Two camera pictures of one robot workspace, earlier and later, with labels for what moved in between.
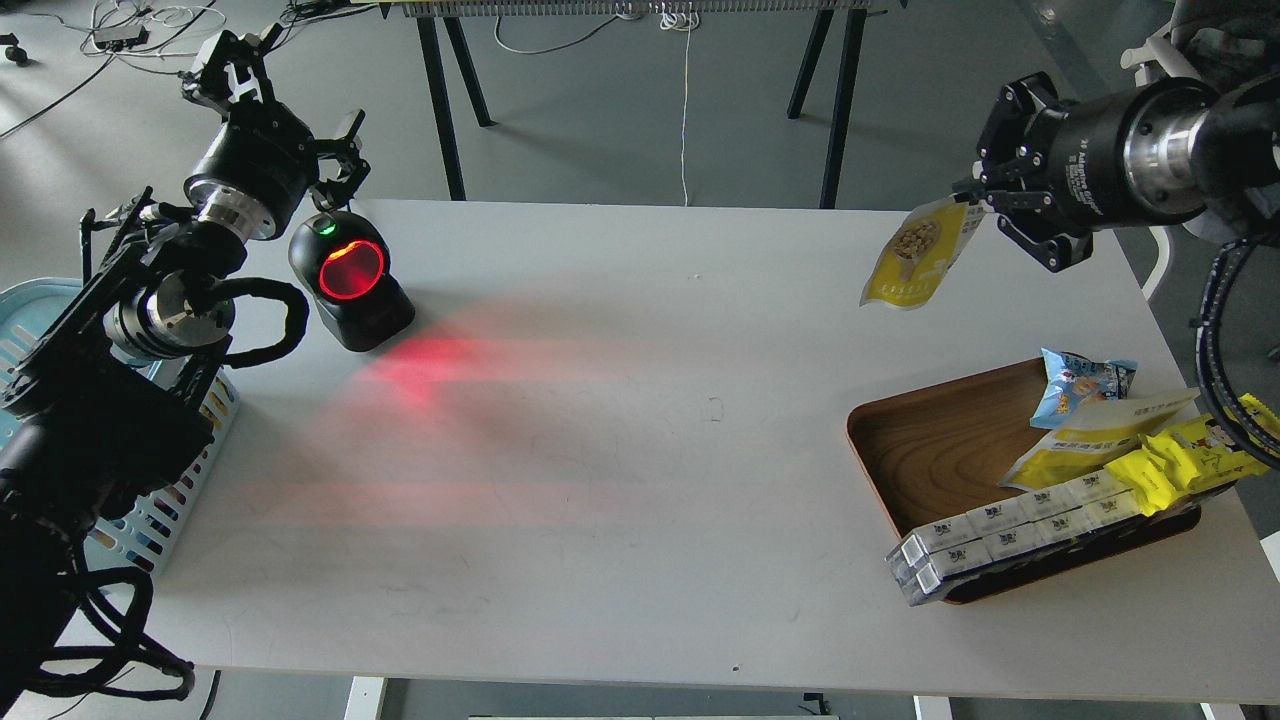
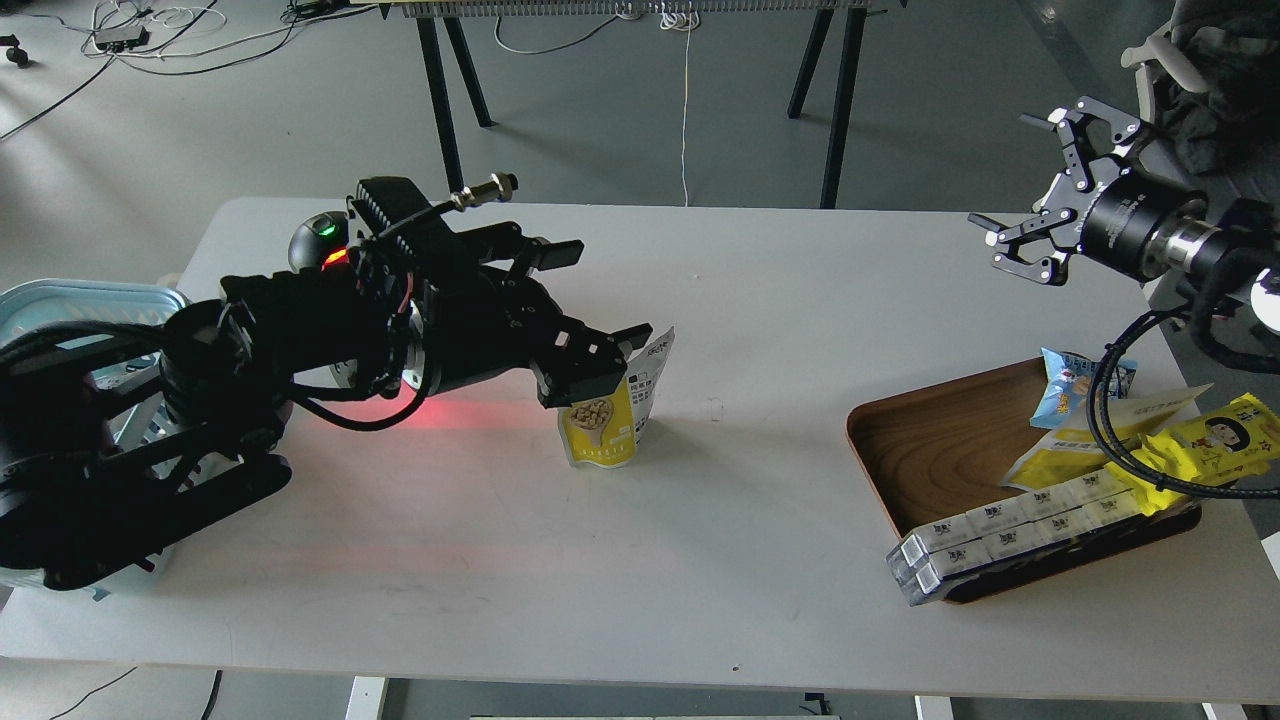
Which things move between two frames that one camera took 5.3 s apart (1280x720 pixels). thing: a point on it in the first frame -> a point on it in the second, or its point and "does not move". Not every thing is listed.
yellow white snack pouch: (919, 252) -> (604, 432)
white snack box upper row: (910, 554) does not move
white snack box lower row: (927, 577) does not move
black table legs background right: (846, 90) does not move
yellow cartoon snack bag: (1190, 456) does not move
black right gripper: (1129, 158) -> (1109, 211)
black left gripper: (256, 171) -> (457, 321)
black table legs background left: (435, 76) does not move
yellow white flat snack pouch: (1092, 435) does not move
